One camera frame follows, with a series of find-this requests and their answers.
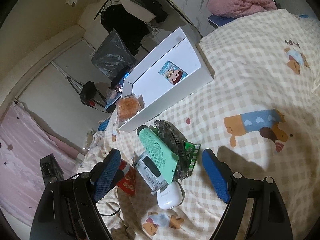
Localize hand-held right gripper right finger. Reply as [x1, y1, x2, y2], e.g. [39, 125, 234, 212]
[201, 148, 294, 240]

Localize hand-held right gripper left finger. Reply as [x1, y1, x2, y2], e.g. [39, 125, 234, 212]
[29, 148, 124, 240]

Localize red snack packet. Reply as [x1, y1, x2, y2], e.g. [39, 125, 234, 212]
[116, 159, 137, 196]

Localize green striped snack packet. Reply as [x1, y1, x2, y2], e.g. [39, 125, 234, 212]
[175, 140, 202, 178]

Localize black and white cow-print packet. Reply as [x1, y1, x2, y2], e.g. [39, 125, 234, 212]
[132, 151, 168, 195]

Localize green cosmetic tube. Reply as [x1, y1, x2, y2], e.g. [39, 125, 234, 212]
[136, 125, 180, 183]

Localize white shallow cardboard box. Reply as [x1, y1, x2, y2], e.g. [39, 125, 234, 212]
[117, 27, 216, 133]

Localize white earbuds case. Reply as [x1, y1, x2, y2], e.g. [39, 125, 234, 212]
[156, 181, 183, 210]

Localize black box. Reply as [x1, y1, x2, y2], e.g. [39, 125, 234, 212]
[40, 154, 64, 179]

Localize orange bread in clear wrapper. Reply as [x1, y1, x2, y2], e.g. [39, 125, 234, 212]
[115, 94, 145, 123]

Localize pink plastic packet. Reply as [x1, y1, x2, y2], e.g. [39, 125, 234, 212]
[106, 85, 123, 99]

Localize black bag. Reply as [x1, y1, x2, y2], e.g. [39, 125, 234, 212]
[80, 81, 105, 107]

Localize pink bed sheet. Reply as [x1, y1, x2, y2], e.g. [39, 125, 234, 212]
[0, 101, 80, 227]

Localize black tripod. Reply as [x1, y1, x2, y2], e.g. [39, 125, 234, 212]
[65, 76, 83, 93]

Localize black oblong object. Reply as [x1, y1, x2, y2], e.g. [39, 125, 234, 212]
[110, 66, 130, 88]

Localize checked bear-print blanket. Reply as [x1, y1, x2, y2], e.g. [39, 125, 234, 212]
[75, 9, 320, 240]

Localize small blue cartoon packet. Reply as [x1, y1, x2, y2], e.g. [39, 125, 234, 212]
[158, 60, 188, 85]

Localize grey plastic bag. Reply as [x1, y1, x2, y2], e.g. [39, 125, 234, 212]
[91, 29, 139, 80]

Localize hanging black garment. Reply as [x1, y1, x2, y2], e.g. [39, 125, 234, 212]
[100, 4, 150, 57]
[130, 0, 169, 23]

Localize dark flat pad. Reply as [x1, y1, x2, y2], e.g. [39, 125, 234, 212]
[207, 14, 238, 28]

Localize white panel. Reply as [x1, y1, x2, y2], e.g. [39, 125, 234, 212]
[117, 0, 157, 23]

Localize black cable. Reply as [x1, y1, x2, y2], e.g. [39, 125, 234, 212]
[100, 200, 122, 217]

